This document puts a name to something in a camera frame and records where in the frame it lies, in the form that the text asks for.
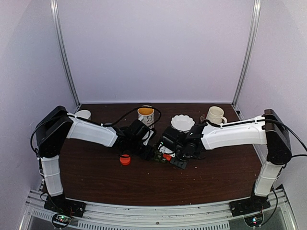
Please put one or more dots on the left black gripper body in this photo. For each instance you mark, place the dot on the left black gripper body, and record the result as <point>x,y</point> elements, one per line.
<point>135,149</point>

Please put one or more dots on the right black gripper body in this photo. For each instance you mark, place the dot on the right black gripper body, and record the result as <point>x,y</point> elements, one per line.
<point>184,157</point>

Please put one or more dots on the orange bottle cap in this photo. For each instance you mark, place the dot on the orange bottle cap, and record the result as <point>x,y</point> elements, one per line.
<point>125,159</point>

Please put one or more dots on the orange pill bottle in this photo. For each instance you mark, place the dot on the orange pill bottle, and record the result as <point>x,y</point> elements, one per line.
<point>167,157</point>

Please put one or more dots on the green weekly pill organizer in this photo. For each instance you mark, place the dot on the green weekly pill organizer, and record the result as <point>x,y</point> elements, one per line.
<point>158,157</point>

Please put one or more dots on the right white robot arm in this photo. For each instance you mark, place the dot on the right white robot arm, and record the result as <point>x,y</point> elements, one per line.
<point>266,129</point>

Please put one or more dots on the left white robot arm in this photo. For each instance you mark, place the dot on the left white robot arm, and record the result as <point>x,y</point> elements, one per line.
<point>60,125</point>

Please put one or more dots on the white scalloped dish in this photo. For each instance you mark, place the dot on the white scalloped dish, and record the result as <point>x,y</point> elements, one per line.
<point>182,123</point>

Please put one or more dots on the white mug yellow inside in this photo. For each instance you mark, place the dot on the white mug yellow inside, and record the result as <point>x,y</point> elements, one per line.
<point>146,115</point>

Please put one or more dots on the cream ribbed mug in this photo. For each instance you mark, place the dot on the cream ribbed mug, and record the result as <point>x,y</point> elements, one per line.
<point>216,115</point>

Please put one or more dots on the small white bowl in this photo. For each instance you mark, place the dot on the small white bowl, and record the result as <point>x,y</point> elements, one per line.
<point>86,114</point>

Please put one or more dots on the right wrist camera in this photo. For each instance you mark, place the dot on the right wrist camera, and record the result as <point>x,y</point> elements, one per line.
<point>164,150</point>

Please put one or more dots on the aluminium front rail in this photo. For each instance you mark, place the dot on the aluminium front rail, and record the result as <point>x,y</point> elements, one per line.
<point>211,216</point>

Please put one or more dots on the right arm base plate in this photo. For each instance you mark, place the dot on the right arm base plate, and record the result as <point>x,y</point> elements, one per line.
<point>247,206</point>

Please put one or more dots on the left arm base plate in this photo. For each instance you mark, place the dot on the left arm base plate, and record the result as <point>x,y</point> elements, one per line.
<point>67,208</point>

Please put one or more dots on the left aluminium frame post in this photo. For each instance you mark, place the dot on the left aluminium frame post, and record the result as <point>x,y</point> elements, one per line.
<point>62,50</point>

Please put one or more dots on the aluminium frame post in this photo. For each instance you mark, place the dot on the aluminium frame post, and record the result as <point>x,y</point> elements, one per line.
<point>248,53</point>
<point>62,50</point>

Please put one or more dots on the right aluminium frame post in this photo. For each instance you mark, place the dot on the right aluminium frame post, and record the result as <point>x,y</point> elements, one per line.
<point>248,53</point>

